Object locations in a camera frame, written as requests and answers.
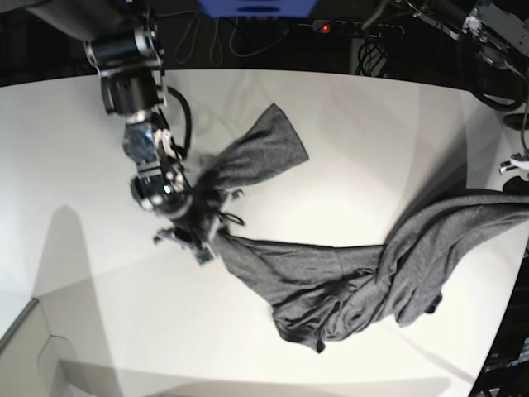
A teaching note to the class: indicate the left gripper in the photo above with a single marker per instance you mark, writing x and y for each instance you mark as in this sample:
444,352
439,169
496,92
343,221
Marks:
516,184

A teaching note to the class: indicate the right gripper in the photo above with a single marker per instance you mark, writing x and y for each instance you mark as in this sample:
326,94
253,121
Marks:
195,219

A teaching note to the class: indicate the grey t-shirt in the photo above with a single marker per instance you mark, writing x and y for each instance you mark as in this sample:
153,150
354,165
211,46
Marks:
321,294

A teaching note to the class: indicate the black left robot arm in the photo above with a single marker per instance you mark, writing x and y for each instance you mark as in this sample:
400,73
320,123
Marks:
499,39

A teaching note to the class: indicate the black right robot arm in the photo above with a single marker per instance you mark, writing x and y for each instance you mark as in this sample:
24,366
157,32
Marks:
121,42

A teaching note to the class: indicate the blue box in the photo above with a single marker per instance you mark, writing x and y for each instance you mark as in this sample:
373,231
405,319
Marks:
257,8

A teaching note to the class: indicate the black power strip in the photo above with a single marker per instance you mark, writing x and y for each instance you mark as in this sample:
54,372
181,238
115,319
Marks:
354,29

